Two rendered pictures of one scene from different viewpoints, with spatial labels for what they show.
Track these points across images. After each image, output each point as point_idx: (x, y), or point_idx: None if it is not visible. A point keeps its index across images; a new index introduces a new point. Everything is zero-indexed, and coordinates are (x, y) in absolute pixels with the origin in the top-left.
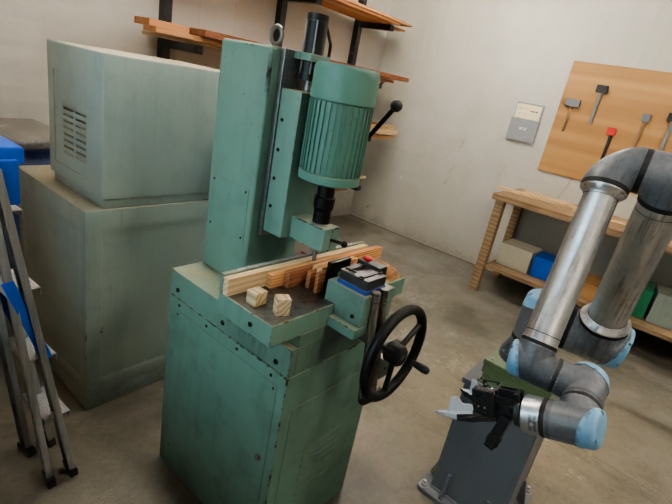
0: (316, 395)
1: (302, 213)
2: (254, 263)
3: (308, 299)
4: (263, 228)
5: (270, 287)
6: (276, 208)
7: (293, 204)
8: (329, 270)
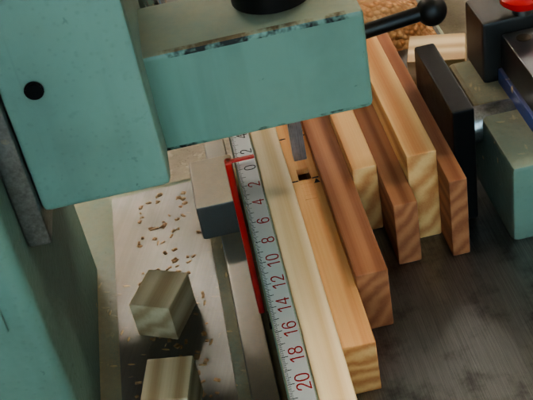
0: None
1: (138, 22)
2: (74, 355)
3: (515, 292)
4: (47, 205)
5: (381, 382)
6: (82, 79)
7: (128, 7)
8: (470, 139)
